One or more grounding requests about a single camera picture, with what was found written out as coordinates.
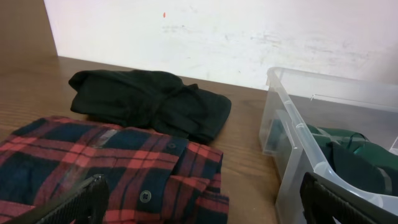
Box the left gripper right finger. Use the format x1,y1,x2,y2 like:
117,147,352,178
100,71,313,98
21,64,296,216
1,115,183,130
300,172,397,224

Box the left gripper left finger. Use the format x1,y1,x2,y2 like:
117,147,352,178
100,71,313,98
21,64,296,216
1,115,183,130
6,174,109,224

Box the dark navy garment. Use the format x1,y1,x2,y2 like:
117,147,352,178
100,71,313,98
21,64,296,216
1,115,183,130
320,142,397,196

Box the dark green garment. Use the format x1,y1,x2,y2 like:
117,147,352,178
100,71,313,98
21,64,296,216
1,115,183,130
307,124,397,170

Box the red navy plaid shirt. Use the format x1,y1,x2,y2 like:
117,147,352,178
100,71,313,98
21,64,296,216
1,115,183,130
1,116,229,224

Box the clear plastic storage bin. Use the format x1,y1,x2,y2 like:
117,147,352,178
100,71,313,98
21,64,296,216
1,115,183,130
259,67,397,223

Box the black crumpled garment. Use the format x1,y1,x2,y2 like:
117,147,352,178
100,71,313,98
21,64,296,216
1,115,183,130
68,70,232,144

